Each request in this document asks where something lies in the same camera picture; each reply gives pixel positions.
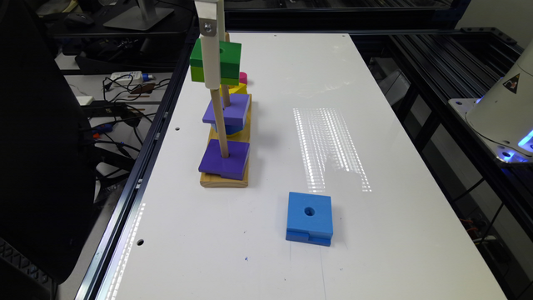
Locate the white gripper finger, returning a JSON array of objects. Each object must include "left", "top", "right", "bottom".
[
  {"left": 218, "top": 0, "right": 226, "bottom": 42},
  {"left": 195, "top": 0, "right": 221, "bottom": 89}
]

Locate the green square block with hole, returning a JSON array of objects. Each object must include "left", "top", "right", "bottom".
[{"left": 190, "top": 38, "right": 242, "bottom": 86}]

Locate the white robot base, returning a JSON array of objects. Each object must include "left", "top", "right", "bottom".
[{"left": 448, "top": 45, "right": 532, "bottom": 164}]

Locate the pink block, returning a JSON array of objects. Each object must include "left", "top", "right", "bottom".
[{"left": 239, "top": 72, "right": 248, "bottom": 84}]

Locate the yellow block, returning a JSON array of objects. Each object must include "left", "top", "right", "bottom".
[{"left": 228, "top": 83, "right": 247, "bottom": 94}]

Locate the light purple square block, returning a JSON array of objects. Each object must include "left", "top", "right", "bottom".
[{"left": 202, "top": 93, "right": 251, "bottom": 127}]

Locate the dark purple square block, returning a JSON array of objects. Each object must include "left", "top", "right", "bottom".
[{"left": 198, "top": 139, "right": 250, "bottom": 180}]

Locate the blue square block with hole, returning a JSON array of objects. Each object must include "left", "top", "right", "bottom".
[{"left": 286, "top": 192, "right": 333, "bottom": 247}]

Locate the monitor stand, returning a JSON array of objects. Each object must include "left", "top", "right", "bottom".
[{"left": 103, "top": 0, "right": 174, "bottom": 31}]

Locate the middle wooden peg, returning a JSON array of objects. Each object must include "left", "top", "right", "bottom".
[{"left": 221, "top": 85, "right": 231, "bottom": 108}]

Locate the wooden peg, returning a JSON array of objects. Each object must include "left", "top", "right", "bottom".
[
  {"left": 210, "top": 89, "right": 229, "bottom": 158},
  {"left": 221, "top": 85, "right": 231, "bottom": 108}
]

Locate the front wooden peg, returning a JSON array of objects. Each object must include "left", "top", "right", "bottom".
[{"left": 210, "top": 89, "right": 229, "bottom": 158}]

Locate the white power strip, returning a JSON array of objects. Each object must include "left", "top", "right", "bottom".
[{"left": 110, "top": 71, "right": 155, "bottom": 84}]

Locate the wooden peg base board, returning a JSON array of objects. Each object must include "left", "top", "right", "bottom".
[{"left": 200, "top": 94, "right": 252, "bottom": 188}]

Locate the black office chair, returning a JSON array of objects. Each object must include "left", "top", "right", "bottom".
[{"left": 1, "top": 1, "right": 97, "bottom": 299}]

